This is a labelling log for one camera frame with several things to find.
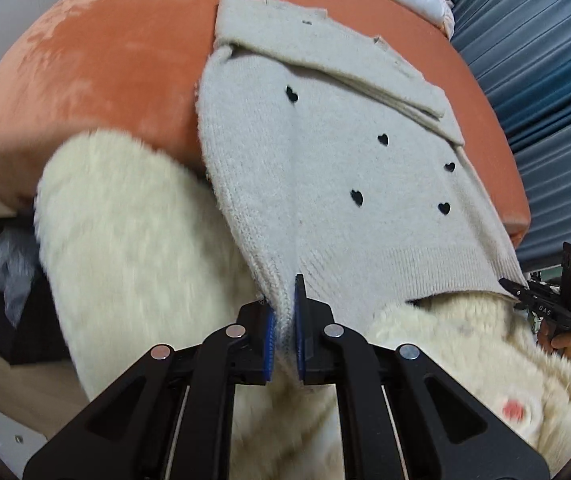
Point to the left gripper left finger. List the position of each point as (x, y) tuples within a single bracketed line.
[(169, 415)]

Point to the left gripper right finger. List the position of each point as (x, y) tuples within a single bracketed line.
[(401, 415)]

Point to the beige knit sweater black hearts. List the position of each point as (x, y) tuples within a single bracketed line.
[(335, 161)]

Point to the operator right hand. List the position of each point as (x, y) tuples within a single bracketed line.
[(560, 344)]

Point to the black bag with grey cloth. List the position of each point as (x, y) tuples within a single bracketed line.
[(30, 332)]

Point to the blue-grey pleated curtain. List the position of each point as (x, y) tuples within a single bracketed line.
[(519, 51)]

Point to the orange plush bed blanket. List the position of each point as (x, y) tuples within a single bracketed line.
[(134, 65)]

